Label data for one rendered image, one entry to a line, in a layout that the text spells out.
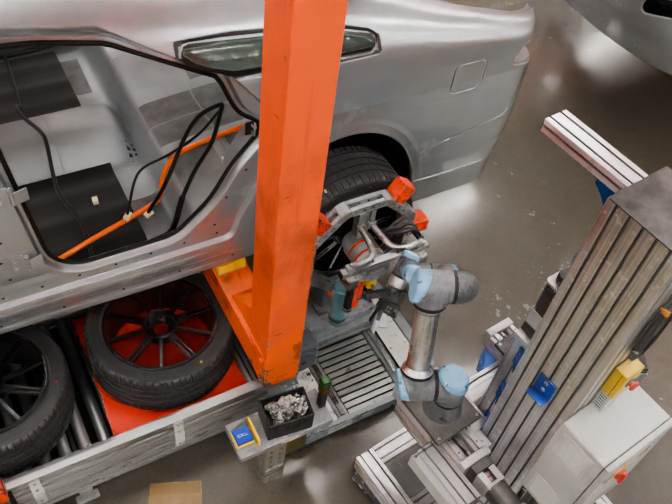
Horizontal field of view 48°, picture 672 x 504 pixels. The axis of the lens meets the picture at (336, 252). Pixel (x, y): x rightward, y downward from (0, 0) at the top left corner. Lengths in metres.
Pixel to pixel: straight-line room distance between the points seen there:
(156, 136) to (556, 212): 2.65
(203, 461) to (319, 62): 2.19
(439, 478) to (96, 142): 2.14
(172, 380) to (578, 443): 1.67
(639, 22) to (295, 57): 3.31
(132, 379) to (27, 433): 0.45
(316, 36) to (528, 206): 3.21
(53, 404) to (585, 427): 2.05
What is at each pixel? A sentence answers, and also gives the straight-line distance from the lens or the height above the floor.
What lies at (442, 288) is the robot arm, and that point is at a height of 1.42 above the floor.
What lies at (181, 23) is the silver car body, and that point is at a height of 1.89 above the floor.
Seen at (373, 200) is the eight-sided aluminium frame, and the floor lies 1.09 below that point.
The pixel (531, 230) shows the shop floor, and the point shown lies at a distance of 4.90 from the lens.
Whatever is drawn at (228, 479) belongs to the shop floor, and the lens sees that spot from 3.68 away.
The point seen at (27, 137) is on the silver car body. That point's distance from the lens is 3.74.
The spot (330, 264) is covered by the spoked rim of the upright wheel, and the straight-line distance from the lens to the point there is 3.54.
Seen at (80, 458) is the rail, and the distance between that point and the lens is 3.35.
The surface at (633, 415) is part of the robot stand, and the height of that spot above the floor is 1.23.
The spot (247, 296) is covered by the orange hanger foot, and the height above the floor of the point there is 0.74.
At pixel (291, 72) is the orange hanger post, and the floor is 2.15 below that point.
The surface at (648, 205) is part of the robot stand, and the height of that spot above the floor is 2.03.
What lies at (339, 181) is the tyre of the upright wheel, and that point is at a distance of 3.17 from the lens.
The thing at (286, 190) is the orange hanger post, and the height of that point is 1.70.
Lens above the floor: 3.37
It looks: 49 degrees down
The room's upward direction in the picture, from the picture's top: 10 degrees clockwise
